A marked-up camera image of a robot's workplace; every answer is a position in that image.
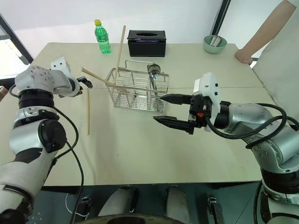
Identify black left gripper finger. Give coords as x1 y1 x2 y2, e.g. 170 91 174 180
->
78 76 93 89

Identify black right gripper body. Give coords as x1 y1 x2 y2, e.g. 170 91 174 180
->
187 94 213 129

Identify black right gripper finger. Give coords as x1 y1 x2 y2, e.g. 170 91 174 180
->
152 115 195 135
161 93 193 106

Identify metal spoon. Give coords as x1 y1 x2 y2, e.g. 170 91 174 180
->
147 63 162 110

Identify person's bare hand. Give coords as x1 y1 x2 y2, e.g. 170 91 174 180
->
234 49 254 64

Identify wooden chopstick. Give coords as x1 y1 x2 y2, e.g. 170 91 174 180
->
81 70 112 86
81 67 128 91
113 25 127 84
86 89 91 136

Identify green plastic bottle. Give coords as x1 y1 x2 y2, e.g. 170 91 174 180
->
94 19 113 55

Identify green bowl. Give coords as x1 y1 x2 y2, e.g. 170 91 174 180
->
202 35 228 55

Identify black tissue box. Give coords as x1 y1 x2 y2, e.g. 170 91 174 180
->
127 29 167 57

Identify grey object in bowl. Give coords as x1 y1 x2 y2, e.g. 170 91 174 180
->
210 35 223 46

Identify white rounded robot knee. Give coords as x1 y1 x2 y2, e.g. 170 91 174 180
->
97 186 139 217
165 185 190 218

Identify person in white shirt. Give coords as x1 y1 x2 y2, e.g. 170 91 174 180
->
250 27 299 125

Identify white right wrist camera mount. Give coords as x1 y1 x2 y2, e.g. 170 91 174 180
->
193 72 221 132

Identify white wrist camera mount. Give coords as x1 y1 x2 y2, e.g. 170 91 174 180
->
50 56 71 77
193 72 221 132

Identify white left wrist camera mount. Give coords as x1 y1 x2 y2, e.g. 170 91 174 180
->
50 56 71 77

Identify silver wire basket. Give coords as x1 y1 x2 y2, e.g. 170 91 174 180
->
105 60 170 114

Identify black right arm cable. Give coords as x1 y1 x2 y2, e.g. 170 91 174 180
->
205 104 299 150

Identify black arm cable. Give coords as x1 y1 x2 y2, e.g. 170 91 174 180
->
52 106 85 224
205 104 299 150

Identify black window frame bar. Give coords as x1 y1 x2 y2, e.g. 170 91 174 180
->
0 13 34 66
211 0 232 36

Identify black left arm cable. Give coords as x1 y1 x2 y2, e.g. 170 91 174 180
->
52 106 85 224

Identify black table leg bracket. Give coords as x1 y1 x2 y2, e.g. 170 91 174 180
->
207 195 225 224
80 195 92 216

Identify thin white wire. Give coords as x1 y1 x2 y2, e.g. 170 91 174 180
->
65 193 90 217

